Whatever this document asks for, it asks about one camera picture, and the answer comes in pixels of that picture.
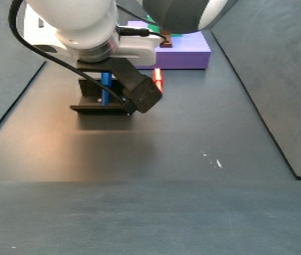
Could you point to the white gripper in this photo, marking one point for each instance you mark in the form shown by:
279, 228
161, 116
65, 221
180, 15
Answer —
82, 30

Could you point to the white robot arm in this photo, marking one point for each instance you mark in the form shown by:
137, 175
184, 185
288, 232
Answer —
179, 16

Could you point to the black angled fixture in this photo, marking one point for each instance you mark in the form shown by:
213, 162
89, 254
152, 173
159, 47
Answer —
98, 102

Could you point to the green upright block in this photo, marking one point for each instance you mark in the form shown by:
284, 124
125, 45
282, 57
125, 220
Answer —
156, 28

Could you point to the red peg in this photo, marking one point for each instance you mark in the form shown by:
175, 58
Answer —
157, 79

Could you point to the purple base block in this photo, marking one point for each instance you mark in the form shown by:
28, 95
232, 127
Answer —
188, 54

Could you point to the brown L-shaped bracket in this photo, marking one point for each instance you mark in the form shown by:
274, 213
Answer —
167, 40

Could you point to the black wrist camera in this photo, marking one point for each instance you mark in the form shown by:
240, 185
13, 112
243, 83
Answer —
119, 77

